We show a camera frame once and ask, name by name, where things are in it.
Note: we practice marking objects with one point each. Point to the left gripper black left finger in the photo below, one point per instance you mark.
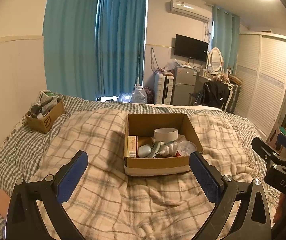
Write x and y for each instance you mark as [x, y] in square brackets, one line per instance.
[24, 220]

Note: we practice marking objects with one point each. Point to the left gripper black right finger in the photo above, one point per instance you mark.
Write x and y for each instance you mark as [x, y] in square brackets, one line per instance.
[252, 220]

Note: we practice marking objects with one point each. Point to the clear plastic bag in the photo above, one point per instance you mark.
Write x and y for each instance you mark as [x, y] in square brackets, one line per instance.
[185, 148]

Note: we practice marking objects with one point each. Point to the white tape roll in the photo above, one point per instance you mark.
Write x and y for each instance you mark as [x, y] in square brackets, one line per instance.
[166, 134]

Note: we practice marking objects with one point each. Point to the white earbud case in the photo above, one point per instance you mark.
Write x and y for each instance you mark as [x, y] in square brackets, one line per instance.
[144, 151]

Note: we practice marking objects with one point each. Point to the tan printed medicine box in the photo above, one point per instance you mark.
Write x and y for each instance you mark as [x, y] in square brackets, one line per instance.
[132, 146]

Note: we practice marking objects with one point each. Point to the white plush toy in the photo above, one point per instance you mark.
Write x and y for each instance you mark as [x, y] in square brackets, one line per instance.
[168, 149]

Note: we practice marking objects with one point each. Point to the plastic stool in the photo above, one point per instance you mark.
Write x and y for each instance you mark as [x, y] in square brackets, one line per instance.
[273, 141]

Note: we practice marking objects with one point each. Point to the pink card on bed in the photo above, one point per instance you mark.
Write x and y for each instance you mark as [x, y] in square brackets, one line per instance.
[4, 203]

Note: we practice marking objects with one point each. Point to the white louvered wardrobe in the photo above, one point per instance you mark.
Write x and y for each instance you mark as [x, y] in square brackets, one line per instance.
[261, 66]

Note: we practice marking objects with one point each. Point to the chair with black jacket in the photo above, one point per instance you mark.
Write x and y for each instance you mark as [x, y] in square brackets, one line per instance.
[214, 94]

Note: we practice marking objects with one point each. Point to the beige plaid blanket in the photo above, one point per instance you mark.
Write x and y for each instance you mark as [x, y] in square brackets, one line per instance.
[108, 204]

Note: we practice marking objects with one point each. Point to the white oval vanity mirror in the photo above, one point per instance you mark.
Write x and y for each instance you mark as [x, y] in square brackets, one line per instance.
[215, 61]

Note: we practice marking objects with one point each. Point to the large open cardboard box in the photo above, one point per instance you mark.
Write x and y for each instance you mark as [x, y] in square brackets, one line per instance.
[143, 126]

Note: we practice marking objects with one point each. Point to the grey mini fridge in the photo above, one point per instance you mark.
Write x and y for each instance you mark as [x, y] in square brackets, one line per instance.
[184, 84]

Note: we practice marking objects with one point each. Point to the small cardboard box with items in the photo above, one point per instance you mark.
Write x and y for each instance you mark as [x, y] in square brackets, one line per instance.
[45, 111]

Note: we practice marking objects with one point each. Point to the white suitcase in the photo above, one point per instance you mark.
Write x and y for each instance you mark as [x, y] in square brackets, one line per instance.
[163, 87]

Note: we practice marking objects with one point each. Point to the teal corner curtain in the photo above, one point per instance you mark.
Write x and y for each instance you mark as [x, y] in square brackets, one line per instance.
[226, 35]

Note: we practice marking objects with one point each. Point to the large clear water jug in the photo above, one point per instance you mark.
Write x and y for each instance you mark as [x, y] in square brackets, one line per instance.
[139, 94]

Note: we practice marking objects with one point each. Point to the teal window curtain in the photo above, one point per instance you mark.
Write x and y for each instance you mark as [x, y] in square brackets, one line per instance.
[94, 48]

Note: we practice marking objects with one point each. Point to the black wall television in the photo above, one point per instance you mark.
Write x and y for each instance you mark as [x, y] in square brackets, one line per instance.
[191, 48]

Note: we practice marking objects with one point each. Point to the white wall air conditioner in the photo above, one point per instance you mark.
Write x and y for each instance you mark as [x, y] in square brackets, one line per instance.
[190, 10]

